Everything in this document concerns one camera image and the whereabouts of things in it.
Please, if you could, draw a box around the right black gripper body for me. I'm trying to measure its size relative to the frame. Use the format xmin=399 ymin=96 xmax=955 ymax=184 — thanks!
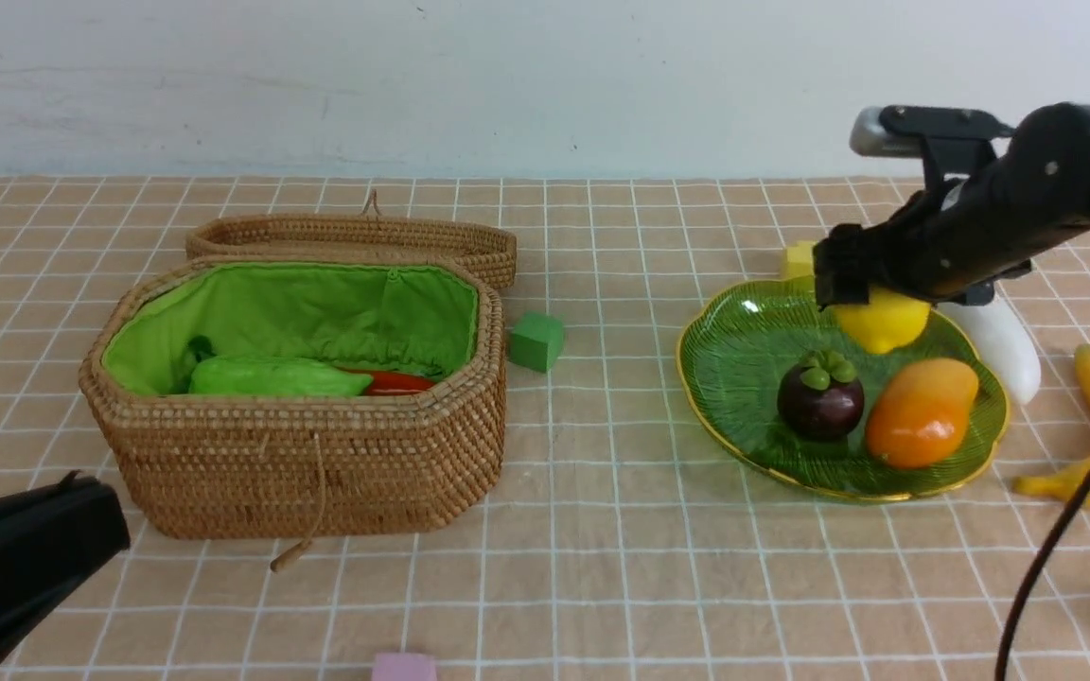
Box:
xmin=814 ymin=142 xmax=1090 ymax=307

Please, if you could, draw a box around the yellow toy lemon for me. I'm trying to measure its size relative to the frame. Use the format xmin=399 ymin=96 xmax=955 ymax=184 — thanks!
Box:
xmin=829 ymin=285 xmax=933 ymax=355

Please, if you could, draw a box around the white toy radish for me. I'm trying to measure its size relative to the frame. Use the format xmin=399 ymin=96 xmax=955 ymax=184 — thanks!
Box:
xmin=938 ymin=296 xmax=1042 ymax=406

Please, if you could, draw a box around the orange toy mango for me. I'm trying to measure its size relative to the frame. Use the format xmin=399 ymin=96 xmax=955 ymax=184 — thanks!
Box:
xmin=865 ymin=358 xmax=980 ymax=470

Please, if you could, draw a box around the dark purple toy mangosteen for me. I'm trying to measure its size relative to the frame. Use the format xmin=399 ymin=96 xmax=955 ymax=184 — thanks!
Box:
xmin=776 ymin=349 xmax=867 ymax=443

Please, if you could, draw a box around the orange toy carrot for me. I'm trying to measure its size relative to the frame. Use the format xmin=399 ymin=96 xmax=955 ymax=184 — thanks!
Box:
xmin=341 ymin=368 xmax=436 ymax=396

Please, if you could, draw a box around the green toy pea pod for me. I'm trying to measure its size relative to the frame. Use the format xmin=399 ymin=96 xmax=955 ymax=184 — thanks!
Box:
xmin=187 ymin=355 xmax=373 ymax=397

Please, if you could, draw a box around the right grey black robot arm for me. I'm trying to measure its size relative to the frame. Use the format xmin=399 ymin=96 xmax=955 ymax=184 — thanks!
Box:
xmin=813 ymin=102 xmax=1090 ymax=307

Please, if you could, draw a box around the left grey black robot arm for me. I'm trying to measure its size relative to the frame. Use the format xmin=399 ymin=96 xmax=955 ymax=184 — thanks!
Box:
xmin=0 ymin=471 xmax=131 ymax=664

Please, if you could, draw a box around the yellow foam cube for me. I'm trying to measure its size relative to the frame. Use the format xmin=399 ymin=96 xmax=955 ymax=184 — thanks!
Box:
xmin=782 ymin=241 xmax=818 ymax=280

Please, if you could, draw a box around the green leaf-shaped glass plate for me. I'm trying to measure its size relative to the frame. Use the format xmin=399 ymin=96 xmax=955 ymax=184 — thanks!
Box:
xmin=676 ymin=276 xmax=1012 ymax=503

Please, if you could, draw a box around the green foam cube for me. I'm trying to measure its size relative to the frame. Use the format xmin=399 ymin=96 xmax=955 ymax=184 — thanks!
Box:
xmin=507 ymin=311 xmax=564 ymax=374

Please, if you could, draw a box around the woven wicker basket lid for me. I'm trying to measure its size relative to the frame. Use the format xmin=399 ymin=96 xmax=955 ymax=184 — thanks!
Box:
xmin=185 ymin=191 xmax=518 ymax=290

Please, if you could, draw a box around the pink foam block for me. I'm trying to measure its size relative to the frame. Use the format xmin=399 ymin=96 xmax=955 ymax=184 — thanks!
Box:
xmin=370 ymin=652 xmax=438 ymax=681

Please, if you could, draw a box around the woven wicker basket green lining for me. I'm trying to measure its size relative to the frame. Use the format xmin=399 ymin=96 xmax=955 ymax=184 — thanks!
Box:
xmin=78 ymin=254 xmax=507 ymax=540

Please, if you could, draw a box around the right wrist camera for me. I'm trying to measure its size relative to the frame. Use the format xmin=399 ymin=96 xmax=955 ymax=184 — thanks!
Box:
xmin=849 ymin=105 xmax=1015 ymax=183

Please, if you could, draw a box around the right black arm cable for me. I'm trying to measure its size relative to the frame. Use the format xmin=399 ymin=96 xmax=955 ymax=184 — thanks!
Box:
xmin=994 ymin=236 xmax=1090 ymax=681

